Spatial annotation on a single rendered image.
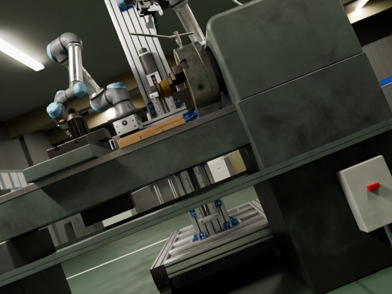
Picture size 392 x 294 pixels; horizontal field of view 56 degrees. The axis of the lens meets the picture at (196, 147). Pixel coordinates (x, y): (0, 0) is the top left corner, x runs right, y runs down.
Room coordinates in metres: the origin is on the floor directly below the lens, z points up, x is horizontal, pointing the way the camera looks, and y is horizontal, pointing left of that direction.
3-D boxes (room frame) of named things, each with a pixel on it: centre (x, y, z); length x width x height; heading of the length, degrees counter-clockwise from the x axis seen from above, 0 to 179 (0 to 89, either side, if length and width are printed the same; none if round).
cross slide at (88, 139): (1.75, 0.51, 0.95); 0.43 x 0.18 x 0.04; 2
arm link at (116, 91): (2.38, 0.35, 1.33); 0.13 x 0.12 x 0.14; 65
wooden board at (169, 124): (1.74, 0.16, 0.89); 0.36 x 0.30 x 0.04; 2
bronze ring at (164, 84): (1.75, 0.03, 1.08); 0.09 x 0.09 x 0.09; 2
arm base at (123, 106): (2.37, 0.34, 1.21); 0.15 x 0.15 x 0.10
